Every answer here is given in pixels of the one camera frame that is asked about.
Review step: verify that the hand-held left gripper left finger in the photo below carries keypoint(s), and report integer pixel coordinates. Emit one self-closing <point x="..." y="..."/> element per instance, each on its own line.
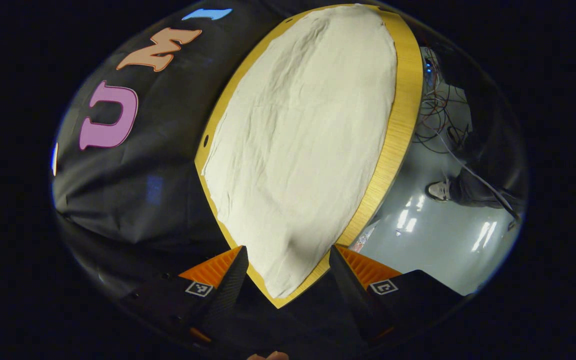
<point x="228" y="295"/>

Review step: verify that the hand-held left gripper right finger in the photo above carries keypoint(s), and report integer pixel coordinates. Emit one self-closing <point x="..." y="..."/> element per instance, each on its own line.
<point x="350" y="295"/>

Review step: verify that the white jeans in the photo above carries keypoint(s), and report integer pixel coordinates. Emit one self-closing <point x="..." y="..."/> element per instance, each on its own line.
<point x="298" y="150"/>

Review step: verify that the person's white shoe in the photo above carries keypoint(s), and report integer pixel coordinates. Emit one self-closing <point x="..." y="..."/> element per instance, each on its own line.
<point x="438" y="190"/>

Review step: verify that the black backdrop cloth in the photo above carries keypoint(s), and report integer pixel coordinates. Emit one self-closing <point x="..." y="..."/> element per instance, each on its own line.
<point x="168" y="165"/>

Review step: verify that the person's trouser leg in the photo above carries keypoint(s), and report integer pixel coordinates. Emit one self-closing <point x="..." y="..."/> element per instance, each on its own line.
<point x="478" y="190"/>

